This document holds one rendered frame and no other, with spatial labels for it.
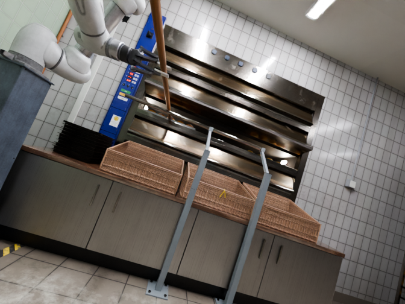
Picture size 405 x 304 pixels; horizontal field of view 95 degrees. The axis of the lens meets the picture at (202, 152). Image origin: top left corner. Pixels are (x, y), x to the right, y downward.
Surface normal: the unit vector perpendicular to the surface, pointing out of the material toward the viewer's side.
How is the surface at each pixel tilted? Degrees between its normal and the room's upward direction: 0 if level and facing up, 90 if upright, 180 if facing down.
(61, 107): 90
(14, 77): 90
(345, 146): 90
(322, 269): 90
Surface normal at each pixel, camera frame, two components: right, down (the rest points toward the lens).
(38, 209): 0.15, -0.07
